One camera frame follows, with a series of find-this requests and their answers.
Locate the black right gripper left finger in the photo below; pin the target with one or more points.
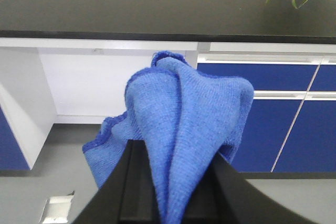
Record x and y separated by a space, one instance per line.
128 195

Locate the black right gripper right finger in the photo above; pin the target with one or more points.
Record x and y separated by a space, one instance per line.
223 196

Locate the blue microfiber cloth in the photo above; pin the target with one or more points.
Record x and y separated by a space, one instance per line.
184 117

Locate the white box on floor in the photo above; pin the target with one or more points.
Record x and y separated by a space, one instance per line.
57 209

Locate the blue drawer cabinet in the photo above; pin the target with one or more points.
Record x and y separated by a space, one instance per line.
291 125

